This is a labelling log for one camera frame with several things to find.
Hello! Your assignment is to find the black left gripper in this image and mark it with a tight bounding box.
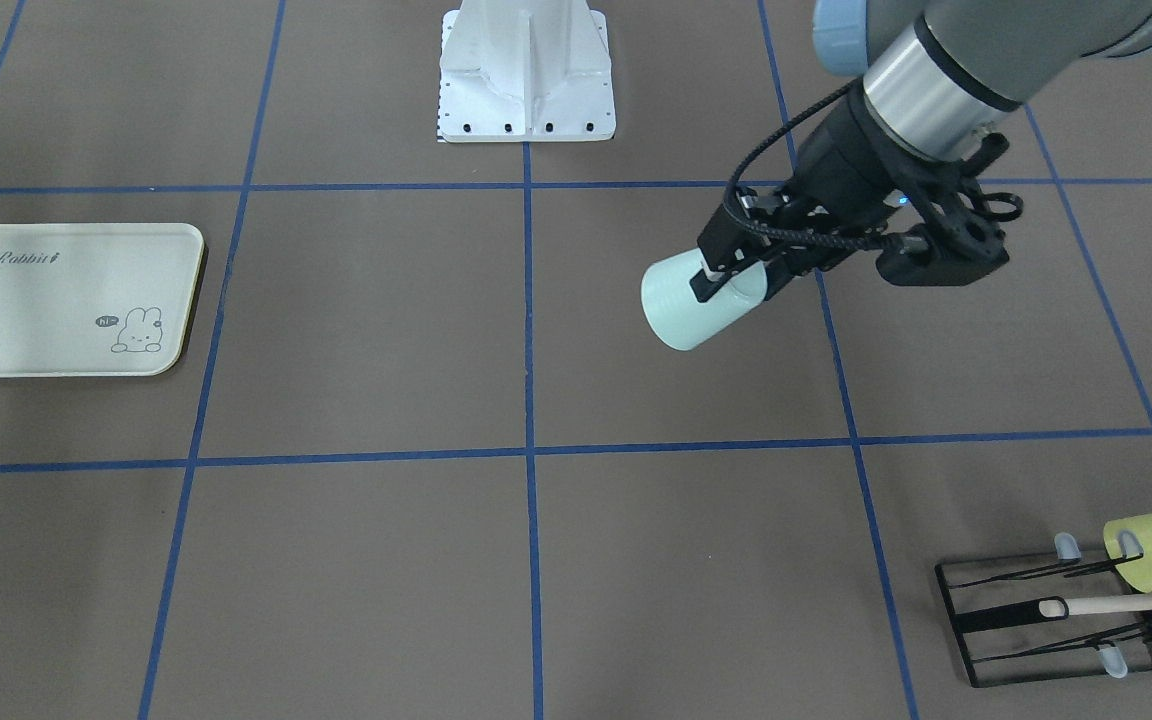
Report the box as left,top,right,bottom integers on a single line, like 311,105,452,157
689,85,896,304

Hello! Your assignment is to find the light green cup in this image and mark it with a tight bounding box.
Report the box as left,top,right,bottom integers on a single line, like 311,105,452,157
641,249,770,351

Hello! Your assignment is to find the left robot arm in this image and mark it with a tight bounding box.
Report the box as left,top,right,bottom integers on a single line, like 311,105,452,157
684,1,1152,304

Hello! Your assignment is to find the cream rabbit print tray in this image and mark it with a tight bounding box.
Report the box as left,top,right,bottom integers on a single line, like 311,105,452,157
0,223,206,378

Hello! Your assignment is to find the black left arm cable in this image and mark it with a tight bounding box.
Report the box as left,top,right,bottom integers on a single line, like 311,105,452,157
723,79,932,251

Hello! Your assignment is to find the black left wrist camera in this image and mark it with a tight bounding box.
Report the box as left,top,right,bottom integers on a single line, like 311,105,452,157
876,131,1024,287

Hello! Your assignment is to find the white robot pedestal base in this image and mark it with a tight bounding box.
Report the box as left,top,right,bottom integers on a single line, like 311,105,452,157
435,1,617,143

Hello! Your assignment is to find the black wire cup rack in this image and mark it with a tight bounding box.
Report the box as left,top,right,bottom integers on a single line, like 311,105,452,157
934,530,1152,689

